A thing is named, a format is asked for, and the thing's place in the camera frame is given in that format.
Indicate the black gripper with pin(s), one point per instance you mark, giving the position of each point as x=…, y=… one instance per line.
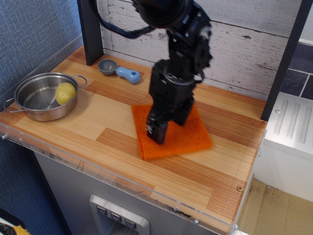
x=172, y=93

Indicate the orange knitted cloth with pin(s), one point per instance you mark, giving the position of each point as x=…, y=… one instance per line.
x=191, y=137

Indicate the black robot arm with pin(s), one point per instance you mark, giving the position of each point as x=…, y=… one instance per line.
x=188, y=28

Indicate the yellow object at corner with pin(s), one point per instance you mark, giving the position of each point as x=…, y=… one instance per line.
x=19, y=230

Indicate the grey and blue scoop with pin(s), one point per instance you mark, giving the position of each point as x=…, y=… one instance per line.
x=109, y=67

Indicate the yellow potato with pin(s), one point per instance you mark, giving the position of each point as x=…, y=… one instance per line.
x=64, y=93

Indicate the silver dispenser panel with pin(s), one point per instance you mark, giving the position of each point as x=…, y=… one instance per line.
x=112, y=219

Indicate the white ribbed side cabinet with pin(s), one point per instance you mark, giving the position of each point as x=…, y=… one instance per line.
x=285, y=160

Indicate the clear acrylic table guard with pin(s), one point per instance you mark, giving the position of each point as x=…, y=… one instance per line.
x=206, y=187

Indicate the stainless steel pot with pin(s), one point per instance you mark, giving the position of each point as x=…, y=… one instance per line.
x=37, y=96

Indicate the dark left shelf post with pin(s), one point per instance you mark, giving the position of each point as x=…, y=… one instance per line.
x=91, y=31

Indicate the dark shelf post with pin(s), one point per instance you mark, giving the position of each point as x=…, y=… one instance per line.
x=296, y=31
x=91, y=31

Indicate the dark right shelf post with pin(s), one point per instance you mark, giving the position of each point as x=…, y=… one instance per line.
x=296, y=31

